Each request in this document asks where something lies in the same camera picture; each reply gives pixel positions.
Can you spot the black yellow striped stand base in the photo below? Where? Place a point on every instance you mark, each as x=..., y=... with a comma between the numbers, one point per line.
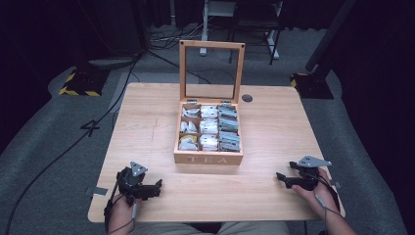
x=83, y=83
x=311, y=85

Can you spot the person's left hand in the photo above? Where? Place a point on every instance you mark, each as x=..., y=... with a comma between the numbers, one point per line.
x=122, y=209

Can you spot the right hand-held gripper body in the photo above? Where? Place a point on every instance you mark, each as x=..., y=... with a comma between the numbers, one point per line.
x=310, y=176

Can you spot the grey tape piece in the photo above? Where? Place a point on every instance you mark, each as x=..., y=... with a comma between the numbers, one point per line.
x=98, y=191
x=336, y=184

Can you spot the black metal frame stand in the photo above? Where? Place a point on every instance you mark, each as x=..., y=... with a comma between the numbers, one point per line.
x=257, y=26

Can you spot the group of grey-green tea packets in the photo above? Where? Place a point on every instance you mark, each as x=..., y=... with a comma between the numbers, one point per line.
x=228, y=125

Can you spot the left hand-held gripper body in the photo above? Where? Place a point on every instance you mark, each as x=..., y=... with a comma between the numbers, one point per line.
x=130, y=182

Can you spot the round dark table grommet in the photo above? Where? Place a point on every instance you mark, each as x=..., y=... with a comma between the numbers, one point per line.
x=247, y=98

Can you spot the yellow tea packet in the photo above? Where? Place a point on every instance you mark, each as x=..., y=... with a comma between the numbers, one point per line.
x=188, y=139

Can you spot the wooden tea box with lid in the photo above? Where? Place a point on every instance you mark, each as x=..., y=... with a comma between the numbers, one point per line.
x=208, y=160

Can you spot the white metal desk leg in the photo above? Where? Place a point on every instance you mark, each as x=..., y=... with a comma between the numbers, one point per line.
x=204, y=29

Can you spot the group of white tea packets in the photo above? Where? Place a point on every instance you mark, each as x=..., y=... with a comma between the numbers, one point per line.
x=208, y=125

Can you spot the person's right hand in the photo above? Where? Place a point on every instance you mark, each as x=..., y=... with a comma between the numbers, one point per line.
x=321, y=196

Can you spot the black slanted stand pole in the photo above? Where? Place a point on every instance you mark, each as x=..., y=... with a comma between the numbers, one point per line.
x=328, y=36

